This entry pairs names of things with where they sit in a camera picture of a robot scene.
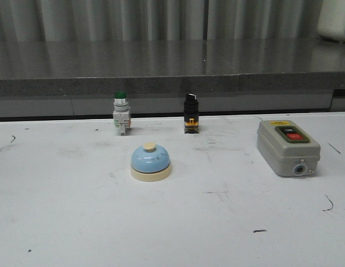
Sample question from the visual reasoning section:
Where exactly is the blue desk bell cream base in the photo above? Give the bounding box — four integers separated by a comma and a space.
130, 142, 172, 182

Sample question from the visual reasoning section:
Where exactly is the grey stone counter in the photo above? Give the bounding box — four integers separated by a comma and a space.
0, 38, 345, 118

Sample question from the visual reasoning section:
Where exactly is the white container on counter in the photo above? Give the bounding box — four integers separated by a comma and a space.
317, 0, 345, 42

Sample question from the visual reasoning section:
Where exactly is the black selector switch yellow base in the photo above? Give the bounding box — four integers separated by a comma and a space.
184, 93, 199, 134

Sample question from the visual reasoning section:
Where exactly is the green pushbutton switch white body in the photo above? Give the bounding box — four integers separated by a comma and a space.
113, 91, 131, 136

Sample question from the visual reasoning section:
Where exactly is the grey on-off switch box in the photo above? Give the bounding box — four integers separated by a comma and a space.
257, 120, 321, 177

